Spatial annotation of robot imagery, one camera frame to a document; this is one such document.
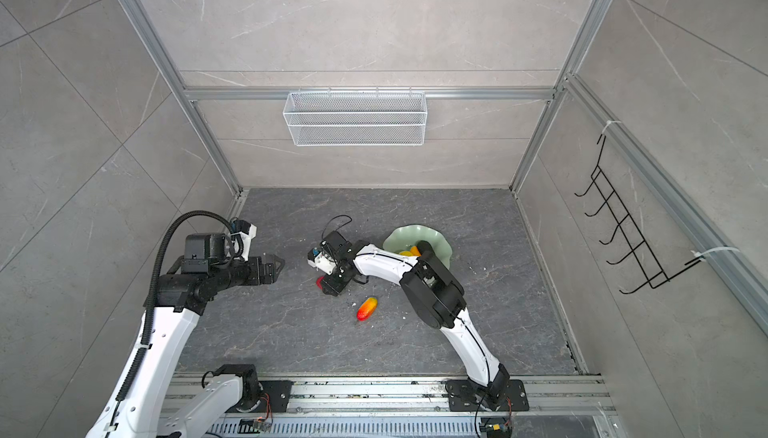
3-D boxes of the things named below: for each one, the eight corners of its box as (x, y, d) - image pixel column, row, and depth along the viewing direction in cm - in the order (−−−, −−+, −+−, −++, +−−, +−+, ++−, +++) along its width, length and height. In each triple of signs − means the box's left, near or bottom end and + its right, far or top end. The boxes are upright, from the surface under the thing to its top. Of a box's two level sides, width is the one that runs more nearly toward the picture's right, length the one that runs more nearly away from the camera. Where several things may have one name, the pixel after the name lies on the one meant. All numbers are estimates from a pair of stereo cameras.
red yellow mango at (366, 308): (355, 318, 89) (354, 313, 86) (369, 298, 93) (368, 293, 90) (365, 324, 87) (364, 320, 84) (378, 304, 91) (378, 299, 88)
